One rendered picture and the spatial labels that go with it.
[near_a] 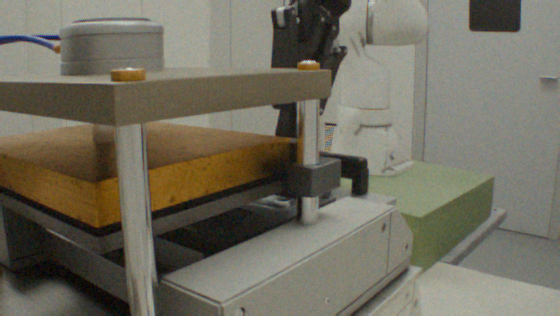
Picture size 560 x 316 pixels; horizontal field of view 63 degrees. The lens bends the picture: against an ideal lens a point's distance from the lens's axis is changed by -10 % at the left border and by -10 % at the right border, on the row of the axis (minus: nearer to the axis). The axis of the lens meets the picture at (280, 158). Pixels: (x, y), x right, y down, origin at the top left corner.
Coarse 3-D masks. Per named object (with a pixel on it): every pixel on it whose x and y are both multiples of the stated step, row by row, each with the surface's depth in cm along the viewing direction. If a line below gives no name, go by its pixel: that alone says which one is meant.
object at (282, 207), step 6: (252, 204) 42; (258, 204) 42; (264, 204) 41; (270, 204) 41; (276, 204) 40; (282, 204) 40; (288, 204) 40; (294, 204) 41; (270, 210) 41; (276, 210) 40; (282, 210) 40; (288, 210) 40
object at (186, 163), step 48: (0, 144) 35; (48, 144) 35; (96, 144) 35; (192, 144) 35; (240, 144) 35; (288, 144) 38; (0, 192) 33; (48, 192) 28; (96, 192) 25; (192, 192) 30; (240, 192) 34; (96, 240) 25
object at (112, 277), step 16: (336, 192) 50; (368, 192) 55; (48, 240) 43; (64, 240) 41; (48, 256) 43; (64, 256) 41; (80, 256) 39; (96, 256) 37; (112, 256) 37; (64, 272) 42; (80, 272) 40; (96, 272) 38; (112, 272) 36; (160, 272) 35; (112, 288) 37; (160, 288) 33; (160, 304) 33
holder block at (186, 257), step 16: (256, 208) 42; (320, 208) 43; (272, 224) 38; (160, 240) 35; (176, 240) 34; (192, 240) 34; (224, 240) 34; (240, 240) 35; (160, 256) 35; (176, 256) 34; (192, 256) 33; (208, 256) 32
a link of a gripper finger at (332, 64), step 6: (342, 48) 59; (336, 54) 59; (342, 54) 59; (330, 60) 59; (336, 60) 58; (324, 66) 59; (330, 66) 58; (336, 66) 58; (336, 72) 59; (324, 102) 57; (324, 108) 57
